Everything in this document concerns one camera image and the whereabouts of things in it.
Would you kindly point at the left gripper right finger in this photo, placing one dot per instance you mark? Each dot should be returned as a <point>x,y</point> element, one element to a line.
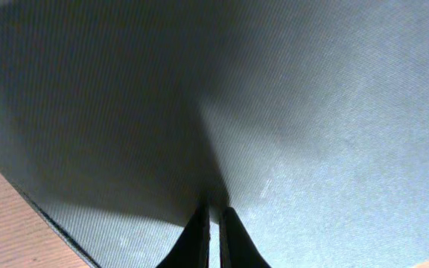
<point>237,249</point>

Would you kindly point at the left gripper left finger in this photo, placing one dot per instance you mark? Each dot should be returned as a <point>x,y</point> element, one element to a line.
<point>191,249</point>

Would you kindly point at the dark green box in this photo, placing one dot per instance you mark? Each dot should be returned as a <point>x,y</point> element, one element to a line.
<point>310,118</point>

